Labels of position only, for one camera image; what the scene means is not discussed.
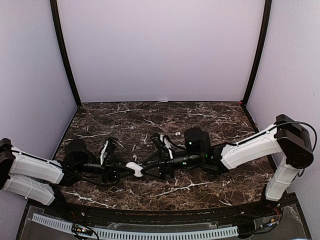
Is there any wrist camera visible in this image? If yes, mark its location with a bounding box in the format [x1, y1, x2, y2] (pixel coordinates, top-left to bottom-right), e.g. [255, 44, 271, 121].
[99, 137, 118, 166]
[150, 132, 174, 160]

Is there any black frame post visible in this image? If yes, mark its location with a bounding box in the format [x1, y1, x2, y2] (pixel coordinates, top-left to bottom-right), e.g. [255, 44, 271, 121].
[49, 0, 82, 108]
[241, 0, 272, 108]

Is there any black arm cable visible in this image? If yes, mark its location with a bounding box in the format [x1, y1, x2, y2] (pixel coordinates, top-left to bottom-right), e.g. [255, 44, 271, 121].
[62, 159, 121, 187]
[234, 121, 317, 176]

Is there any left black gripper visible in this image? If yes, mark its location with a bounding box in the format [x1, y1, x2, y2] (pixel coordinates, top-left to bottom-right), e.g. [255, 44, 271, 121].
[75, 154, 136, 184]

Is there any left black frame post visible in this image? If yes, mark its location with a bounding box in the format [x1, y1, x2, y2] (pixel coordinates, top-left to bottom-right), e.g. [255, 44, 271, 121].
[49, 0, 82, 108]

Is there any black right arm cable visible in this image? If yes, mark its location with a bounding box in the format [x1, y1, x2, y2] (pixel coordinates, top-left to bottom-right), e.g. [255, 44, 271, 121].
[234, 121, 317, 176]

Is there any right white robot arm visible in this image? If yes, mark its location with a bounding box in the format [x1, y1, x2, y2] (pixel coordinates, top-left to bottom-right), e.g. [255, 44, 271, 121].
[140, 114, 317, 217]

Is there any black front rail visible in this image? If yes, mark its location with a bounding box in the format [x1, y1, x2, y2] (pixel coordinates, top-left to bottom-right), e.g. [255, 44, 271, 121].
[55, 202, 263, 225]

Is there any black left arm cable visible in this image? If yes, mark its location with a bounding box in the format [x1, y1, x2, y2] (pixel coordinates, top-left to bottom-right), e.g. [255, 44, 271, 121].
[62, 159, 121, 187]

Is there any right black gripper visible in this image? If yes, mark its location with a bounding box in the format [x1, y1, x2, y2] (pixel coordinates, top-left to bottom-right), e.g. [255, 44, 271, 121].
[141, 148, 204, 180]

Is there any white slotted cable duct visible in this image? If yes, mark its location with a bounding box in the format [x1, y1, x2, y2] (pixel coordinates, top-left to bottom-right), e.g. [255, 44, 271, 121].
[31, 213, 239, 240]

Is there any white oval charging case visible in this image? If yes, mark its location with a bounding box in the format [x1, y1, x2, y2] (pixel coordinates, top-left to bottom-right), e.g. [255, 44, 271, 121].
[125, 161, 143, 178]

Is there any right black frame post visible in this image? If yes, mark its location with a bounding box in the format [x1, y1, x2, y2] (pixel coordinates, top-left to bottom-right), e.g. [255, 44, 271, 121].
[241, 0, 272, 108]

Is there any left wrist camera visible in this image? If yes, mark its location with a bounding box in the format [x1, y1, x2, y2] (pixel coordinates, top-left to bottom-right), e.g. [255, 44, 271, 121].
[99, 137, 118, 166]

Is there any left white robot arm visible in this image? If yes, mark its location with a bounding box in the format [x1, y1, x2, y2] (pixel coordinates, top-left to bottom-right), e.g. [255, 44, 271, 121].
[0, 137, 142, 218]

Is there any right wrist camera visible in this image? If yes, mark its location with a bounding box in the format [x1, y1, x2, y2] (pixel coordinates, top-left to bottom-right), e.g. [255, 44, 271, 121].
[150, 132, 174, 160]

